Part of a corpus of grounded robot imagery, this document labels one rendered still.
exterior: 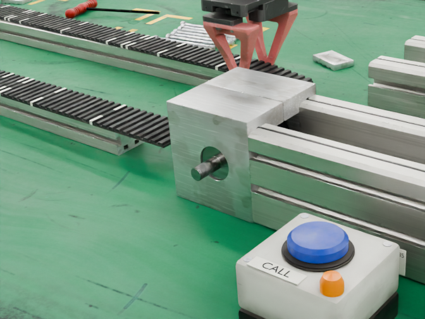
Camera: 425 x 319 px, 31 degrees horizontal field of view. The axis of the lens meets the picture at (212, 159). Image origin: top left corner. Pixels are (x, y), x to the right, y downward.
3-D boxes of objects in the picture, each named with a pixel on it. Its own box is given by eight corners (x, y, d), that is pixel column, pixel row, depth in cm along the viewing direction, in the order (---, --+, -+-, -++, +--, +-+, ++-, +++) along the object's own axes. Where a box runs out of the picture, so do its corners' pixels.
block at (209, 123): (158, 207, 70) (146, 110, 66) (243, 155, 78) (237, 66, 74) (235, 237, 65) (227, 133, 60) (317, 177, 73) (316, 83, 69)
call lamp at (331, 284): (314, 292, 47) (314, 275, 47) (328, 280, 48) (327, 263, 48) (335, 300, 46) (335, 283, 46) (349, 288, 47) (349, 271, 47)
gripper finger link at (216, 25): (288, 75, 91) (286, -5, 87) (250, 93, 86) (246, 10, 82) (243, 65, 95) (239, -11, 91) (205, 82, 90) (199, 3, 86)
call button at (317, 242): (276, 264, 51) (274, 238, 50) (309, 237, 54) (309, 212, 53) (327, 284, 49) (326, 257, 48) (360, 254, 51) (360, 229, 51)
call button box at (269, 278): (238, 333, 53) (232, 257, 51) (316, 266, 60) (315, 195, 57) (337, 381, 49) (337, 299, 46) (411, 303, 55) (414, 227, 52)
